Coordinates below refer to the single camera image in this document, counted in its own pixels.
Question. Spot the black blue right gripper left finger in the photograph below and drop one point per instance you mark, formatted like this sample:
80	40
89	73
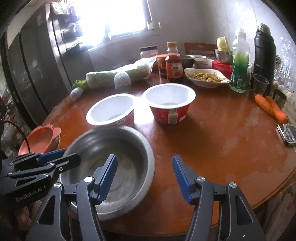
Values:
53	220

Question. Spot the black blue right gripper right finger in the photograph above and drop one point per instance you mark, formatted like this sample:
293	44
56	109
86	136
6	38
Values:
237	220

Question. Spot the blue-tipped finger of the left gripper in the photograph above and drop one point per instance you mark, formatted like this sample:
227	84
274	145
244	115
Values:
50	156

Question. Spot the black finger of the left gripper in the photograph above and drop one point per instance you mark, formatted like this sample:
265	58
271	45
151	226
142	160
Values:
29	167

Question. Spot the yellow shell-shaped plate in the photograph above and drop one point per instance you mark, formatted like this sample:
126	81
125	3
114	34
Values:
55	143

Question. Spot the orange plastic plate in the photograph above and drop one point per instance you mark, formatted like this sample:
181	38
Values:
40	140

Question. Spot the small stainless steel bowl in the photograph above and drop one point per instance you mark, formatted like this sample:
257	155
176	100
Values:
131	174

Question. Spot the glass door with red letters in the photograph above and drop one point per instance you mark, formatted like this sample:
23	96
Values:
12	137

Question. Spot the white foam-netted fruit left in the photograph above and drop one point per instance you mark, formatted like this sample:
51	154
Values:
76	93

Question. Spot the white foam-netted fruit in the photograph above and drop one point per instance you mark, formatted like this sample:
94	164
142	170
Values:
122	79
76	93

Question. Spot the white paper bowl left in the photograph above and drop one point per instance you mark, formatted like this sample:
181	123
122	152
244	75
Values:
113	110

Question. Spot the dark grey refrigerator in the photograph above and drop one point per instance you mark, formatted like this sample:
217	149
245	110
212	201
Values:
44	54

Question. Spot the small metal gadget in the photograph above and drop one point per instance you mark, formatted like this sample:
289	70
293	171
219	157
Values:
287	133

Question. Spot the white foam-netted fruit right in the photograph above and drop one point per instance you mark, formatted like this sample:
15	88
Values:
122	79

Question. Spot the carrot back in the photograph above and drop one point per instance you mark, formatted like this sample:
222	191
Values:
280	115

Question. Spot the carrot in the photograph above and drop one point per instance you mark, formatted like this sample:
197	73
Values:
280	115
263	103

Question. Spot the carrot front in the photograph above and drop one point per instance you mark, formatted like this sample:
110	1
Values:
263	103

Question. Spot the napa cabbage in wrap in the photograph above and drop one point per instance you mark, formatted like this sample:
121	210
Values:
138	71

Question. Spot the small steel cup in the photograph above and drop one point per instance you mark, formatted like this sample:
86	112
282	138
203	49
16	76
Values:
279	98

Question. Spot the white red paper bowl right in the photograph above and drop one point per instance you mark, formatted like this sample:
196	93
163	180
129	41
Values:
169	102

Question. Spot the green liquid plastic bottle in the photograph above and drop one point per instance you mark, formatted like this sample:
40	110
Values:
240	54

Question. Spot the small glass cup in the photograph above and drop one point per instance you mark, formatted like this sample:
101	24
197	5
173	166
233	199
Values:
260	84

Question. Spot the white dish with food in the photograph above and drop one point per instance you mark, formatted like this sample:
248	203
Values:
207	78

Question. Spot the clear jar black lid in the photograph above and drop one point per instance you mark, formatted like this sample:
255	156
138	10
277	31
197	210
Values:
148	51

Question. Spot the red-lidded sauce jar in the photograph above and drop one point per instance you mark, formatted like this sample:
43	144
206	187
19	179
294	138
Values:
161	60

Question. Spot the red box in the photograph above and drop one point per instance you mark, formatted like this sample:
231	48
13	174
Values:
225	69

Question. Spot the orange-labelled sauce bottle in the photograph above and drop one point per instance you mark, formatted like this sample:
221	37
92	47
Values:
174	65

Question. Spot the white ceramic bowl back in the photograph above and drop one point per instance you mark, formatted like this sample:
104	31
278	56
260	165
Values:
203	63

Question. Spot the black thermos flask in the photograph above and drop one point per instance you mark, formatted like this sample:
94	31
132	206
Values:
265	53

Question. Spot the steel bowl at back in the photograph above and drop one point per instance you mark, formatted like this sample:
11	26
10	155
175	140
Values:
224	57

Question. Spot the dark steel bowl back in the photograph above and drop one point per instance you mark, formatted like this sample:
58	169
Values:
187	61

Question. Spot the wooden chair right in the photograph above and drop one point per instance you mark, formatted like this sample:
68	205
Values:
204	49

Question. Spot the yellow cup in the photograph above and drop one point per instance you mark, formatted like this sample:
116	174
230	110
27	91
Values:
222	44

